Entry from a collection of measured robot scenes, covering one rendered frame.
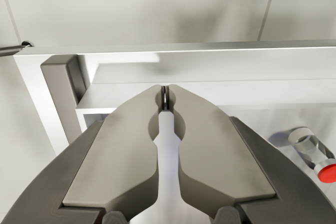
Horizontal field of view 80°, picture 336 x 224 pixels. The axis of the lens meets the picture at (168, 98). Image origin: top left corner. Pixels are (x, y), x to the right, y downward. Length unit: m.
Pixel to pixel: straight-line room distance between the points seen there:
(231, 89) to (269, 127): 0.07
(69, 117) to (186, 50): 0.10
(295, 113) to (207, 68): 0.09
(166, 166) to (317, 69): 0.16
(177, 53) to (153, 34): 0.90
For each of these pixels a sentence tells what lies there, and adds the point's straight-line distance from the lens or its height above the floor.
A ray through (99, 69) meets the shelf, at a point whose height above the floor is 0.88.
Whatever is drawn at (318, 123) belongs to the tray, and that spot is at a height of 0.88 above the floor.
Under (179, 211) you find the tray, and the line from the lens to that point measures 0.30.
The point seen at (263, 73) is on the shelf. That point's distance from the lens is 0.18.
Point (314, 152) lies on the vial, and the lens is 0.21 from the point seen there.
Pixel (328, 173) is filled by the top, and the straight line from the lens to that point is 0.21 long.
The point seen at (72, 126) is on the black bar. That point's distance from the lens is 0.18.
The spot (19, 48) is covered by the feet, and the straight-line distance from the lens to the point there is 1.20.
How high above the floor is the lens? 1.03
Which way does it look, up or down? 58 degrees down
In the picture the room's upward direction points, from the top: 176 degrees clockwise
